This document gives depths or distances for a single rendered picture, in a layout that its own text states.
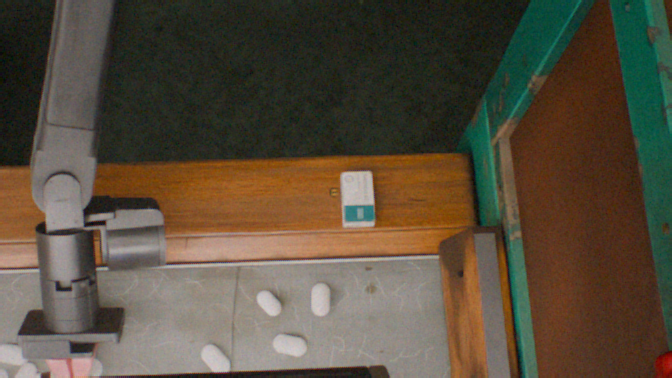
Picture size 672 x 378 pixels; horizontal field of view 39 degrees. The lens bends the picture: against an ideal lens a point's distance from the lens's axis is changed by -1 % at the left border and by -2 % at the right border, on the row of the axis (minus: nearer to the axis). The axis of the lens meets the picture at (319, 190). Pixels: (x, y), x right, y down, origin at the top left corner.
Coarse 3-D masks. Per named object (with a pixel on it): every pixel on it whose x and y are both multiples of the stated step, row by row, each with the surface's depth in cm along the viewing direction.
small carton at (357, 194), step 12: (348, 180) 109; (360, 180) 109; (372, 180) 109; (348, 192) 109; (360, 192) 109; (372, 192) 109; (348, 204) 108; (360, 204) 108; (372, 204) 108; (348, 216) 108; (360, 216) 108; (372, 216) 108
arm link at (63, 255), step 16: (96, 224) 95; (48, 240) 93; (64, 240) 93; (80, 240) 94; (48, 256) 94; (64, 256) 93; (80, 256) 94; (48, 272) 94; (64, 272) 94; (80, 272) 95
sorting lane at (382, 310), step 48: (0, 288) 107; (144, 288) 108; (192, 288) 108; (240, 288) 109; (288, 288) 109; (336, 288) 109; (384, 288) 110; (432, 288) 110; (0, 336) 105; (144, 336) 106; (192, 336) 107; (240, 336) 107; (336, 336) 108; (384, 336) 108; (432, 336) 108
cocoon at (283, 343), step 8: (280, 336) 105; (288, 336) 106; (280, 344) 105; (288, 344) 105; (296, 344) 105; (304, 344) 105; (280, 352) 106; (288, 352) 105; (296, 352) 105; (304, 352) 105
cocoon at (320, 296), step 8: (312, 288) 108; (320, 288) 107; (328, 288) 108; (312, 296) 108; (320, 296) 107; (328, 296) 107; (312, 304) 107; (320, 304) 107; (328, 304) 107; (320, 312) 107
